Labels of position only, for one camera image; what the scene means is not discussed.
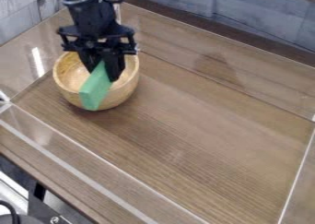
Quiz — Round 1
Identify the green rectangular block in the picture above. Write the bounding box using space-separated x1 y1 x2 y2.
79 61 113 111

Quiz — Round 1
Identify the black cable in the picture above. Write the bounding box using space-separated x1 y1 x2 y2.
0 199 23 224

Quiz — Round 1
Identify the clear acrylic corner bracket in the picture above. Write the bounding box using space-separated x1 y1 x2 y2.
113 2 122 24

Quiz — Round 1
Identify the wooden bowl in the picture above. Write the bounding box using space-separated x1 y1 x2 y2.
54 52 139 111

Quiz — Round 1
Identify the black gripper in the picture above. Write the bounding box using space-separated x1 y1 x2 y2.
57 0 137 82

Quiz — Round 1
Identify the clear acrylic front wall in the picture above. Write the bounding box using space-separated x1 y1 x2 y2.
0 101 210 224

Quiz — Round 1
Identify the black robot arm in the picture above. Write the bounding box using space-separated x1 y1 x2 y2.
57 0 138 82

